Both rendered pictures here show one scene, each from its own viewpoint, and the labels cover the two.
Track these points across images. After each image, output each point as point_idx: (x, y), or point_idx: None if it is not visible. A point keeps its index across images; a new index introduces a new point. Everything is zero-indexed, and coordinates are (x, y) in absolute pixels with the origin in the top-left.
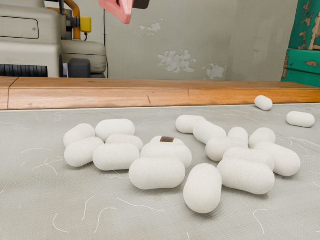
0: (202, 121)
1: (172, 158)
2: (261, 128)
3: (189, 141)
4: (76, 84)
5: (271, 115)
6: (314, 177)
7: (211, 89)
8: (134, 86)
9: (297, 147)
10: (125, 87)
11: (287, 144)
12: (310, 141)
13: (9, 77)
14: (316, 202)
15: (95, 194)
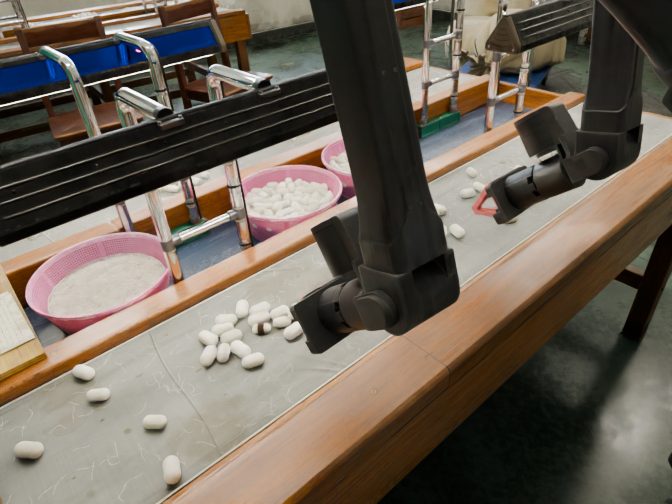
0: (244, 346)
1: (253, 306)
2: (208, 354)
3: (253, 352)
4: (375, 373)
5: (171, 448)
6: (191, 344)
7: (237, 454)
8: (324, 399)
9: (182, 375)
10: (328, 390)
11: (187, 377)
12: (166, 391)
13: (443, 357)
14: (199, 328)
15: (279, 303)
